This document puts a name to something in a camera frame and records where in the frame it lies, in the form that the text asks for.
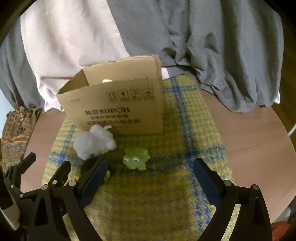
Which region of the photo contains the white plush toy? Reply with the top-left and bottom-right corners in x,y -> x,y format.
73,125 -> 117,161

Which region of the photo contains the brown patterned fabric cushion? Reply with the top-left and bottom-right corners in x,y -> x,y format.
1,106 -> 41,173

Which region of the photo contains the green rubber frog toy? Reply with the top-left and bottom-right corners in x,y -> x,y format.
122,147 -> 151,171

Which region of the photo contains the yellow blue woven mat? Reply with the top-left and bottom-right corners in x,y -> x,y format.
42,74 -> 241,241

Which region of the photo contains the brown cardboard box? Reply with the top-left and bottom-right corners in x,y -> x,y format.
57,55 -> 164,135

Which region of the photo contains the pale pink bed sheet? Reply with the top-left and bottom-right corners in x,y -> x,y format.
21,1 -> 171,111

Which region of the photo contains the grey bed duvet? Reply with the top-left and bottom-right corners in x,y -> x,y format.
1,1 -> 284,113

